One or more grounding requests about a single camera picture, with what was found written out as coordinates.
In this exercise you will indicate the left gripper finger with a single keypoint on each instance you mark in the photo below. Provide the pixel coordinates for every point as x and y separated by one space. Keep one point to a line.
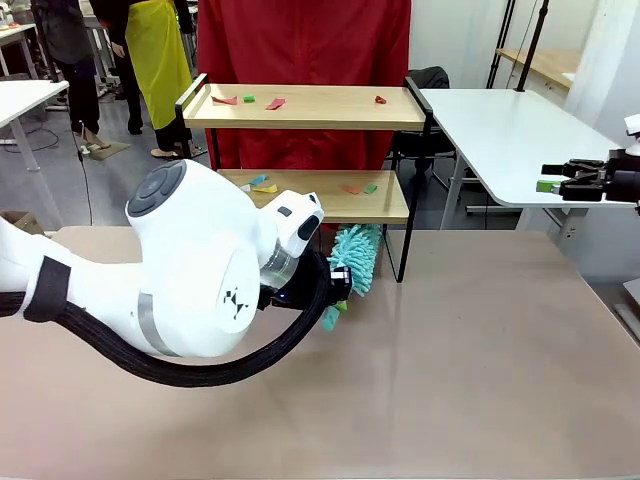
341 282
342 306

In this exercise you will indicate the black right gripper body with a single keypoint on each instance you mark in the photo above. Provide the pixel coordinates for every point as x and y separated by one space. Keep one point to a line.
625 180

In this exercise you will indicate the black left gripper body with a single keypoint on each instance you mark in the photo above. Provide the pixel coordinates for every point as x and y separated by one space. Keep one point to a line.
280 299

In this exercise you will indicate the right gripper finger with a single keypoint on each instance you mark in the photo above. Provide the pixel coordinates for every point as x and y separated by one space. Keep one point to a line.
580 167
580 190

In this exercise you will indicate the teal chenille duster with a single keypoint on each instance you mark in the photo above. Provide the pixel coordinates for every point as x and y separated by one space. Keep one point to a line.
355 255

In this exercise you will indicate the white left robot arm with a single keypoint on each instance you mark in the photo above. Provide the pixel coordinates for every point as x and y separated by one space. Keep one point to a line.
200 280

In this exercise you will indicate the white table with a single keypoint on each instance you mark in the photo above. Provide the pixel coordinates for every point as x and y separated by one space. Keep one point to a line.
500 130
25 97

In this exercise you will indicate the orange paper scrap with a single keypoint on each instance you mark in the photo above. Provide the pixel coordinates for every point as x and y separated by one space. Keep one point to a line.
350 189

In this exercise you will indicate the light wooden desk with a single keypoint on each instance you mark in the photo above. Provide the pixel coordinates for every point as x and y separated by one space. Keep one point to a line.
550 62

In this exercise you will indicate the yellow paper scrap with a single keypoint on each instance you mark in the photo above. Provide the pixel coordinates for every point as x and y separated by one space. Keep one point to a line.
265 189

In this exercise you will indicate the teal paper scrap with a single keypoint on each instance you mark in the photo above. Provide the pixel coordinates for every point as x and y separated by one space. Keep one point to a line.
259 179

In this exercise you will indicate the black stand pole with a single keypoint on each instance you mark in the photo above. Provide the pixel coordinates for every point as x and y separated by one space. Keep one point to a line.
531 50

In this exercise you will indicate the black tripod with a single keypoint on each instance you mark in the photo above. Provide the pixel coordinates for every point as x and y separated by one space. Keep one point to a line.
499 50

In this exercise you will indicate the black chair back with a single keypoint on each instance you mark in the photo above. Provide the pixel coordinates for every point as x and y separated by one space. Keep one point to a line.
430 77

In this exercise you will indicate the green floor mat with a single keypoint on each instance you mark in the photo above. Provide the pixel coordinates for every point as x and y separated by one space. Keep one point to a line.
112 149

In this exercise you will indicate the person in red jacket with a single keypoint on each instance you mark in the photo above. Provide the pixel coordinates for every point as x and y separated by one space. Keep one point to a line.
300 45

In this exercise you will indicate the figure in yellow apron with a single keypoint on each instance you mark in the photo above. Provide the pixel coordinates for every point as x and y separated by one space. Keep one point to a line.
155 60

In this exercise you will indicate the cardboard box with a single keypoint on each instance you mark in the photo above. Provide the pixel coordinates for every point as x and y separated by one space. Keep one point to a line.
20 222

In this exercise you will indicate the figure in dark clothes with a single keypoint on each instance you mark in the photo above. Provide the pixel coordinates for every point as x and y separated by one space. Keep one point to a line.
82 90

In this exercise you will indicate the background work desk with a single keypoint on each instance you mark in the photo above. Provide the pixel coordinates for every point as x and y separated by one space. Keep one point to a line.
15 35

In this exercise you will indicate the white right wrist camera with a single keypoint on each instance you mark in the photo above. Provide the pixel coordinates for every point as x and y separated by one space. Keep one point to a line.
634 127

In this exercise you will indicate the grey metal rail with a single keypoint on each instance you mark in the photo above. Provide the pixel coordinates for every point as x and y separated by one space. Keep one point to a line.
631 325

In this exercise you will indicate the two-tier wooden shelf black frame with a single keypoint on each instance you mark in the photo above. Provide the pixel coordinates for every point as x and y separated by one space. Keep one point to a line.
300 107

